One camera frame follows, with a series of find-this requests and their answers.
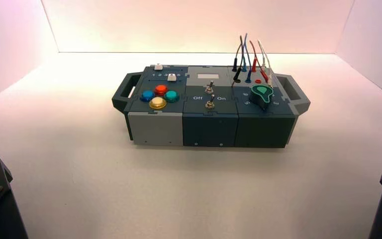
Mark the white slider knob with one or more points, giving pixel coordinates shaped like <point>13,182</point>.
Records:
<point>158,67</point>
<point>171,78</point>

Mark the dark teal control box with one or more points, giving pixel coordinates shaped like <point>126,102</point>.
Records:
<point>210,127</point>

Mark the green dome push button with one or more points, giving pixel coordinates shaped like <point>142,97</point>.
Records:
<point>171,96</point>

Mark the yellow dome push button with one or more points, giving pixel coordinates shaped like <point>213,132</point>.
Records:
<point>157,103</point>

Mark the red dome push button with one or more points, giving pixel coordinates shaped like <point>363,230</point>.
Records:
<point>160,89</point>

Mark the small grey display screen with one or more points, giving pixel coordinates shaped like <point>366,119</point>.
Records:
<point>205,76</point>

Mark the blue dome push button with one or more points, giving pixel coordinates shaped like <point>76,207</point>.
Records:
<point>147,96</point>

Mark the green pointer rotary knob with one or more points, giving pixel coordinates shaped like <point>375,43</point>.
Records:
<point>261,95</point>

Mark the metal toggle switch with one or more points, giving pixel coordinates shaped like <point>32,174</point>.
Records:
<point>209,88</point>
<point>210,104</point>

